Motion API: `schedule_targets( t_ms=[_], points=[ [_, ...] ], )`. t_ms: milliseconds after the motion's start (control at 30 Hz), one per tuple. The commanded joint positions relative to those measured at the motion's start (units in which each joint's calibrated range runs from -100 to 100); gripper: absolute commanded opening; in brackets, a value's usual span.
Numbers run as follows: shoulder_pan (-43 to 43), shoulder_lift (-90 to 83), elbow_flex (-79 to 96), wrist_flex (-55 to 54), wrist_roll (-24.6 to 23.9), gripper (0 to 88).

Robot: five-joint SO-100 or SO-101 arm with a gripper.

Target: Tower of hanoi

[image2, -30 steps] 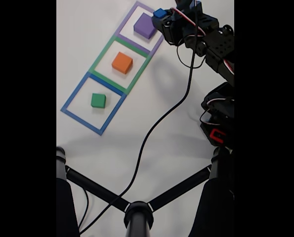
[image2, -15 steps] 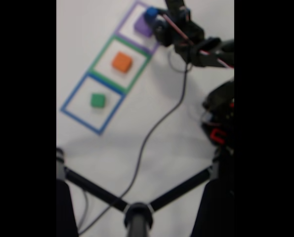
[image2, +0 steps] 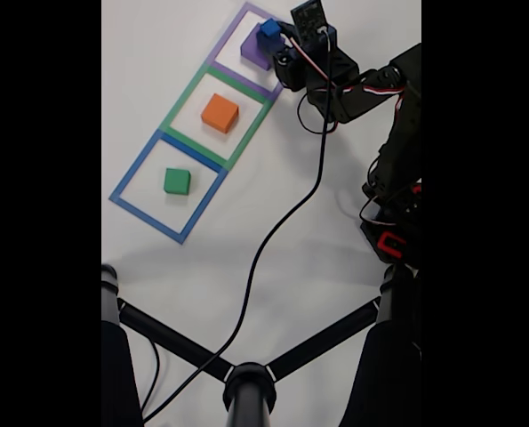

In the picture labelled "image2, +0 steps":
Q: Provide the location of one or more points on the small blue cube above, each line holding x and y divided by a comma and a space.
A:
270, 30

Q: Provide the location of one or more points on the purple block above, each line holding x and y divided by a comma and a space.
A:
250, 49

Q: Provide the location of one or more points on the orange cube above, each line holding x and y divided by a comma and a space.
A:
219, 111

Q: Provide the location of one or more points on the green cube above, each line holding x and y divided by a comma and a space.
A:
176, 181

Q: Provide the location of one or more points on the camera board with blue mount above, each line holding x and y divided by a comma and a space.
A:
310, 20

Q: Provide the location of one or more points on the purple square frame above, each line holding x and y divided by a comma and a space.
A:
231, 31

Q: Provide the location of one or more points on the green square frame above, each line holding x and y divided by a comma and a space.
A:
181, 104

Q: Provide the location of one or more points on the blue square frame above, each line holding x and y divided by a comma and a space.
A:
193, 153

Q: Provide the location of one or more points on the black camera tripod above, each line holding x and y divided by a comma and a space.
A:
248, 391

